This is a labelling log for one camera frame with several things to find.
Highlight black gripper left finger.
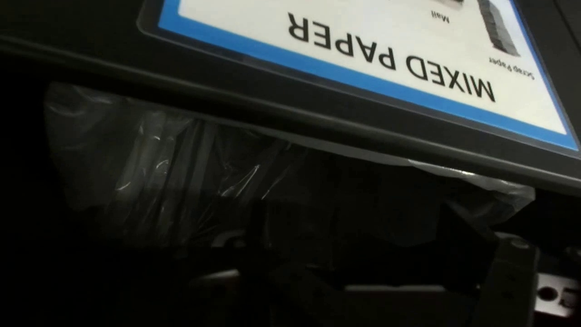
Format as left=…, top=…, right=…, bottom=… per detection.
left=179, top=233, right=286, bottom=327

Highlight dark grey counter cabinet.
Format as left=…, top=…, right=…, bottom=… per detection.
left=0, top=0, right=581, bottom=327

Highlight black bin liner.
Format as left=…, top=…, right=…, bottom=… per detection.
left=43, top=80, right=537, bottom=256

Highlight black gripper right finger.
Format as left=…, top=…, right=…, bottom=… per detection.
left=337, top=233, right=541, bottom=327

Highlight blue mixed paper sign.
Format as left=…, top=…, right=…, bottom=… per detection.
left=136, top=0, right=581, bottom=160

